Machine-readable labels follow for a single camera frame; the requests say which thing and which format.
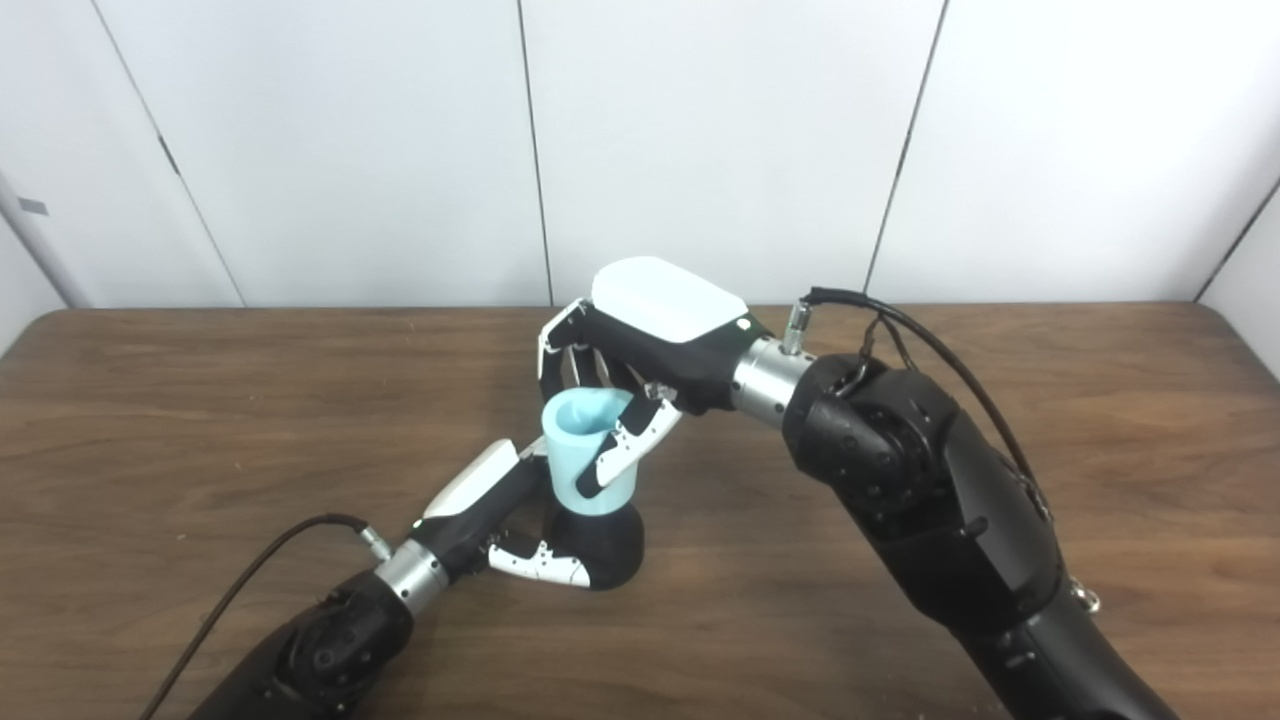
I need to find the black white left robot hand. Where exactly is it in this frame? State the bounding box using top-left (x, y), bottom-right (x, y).
top-left (410, 438), bottom-right (591, 588)

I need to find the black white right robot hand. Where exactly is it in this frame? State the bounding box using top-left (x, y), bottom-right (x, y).
top-left (536, 256), bottom-right (773, 498)

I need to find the light blue cylinder cup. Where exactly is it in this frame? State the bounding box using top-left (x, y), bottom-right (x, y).
top-left (541, 389), bottom-right (646, 518)

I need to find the black flared nozzle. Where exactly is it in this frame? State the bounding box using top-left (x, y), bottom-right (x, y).
top-left (548, 500), bottom-right (644, 591)

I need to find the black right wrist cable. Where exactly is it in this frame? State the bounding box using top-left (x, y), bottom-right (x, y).
top-left (783, 287), bottom-right (1055, 523)

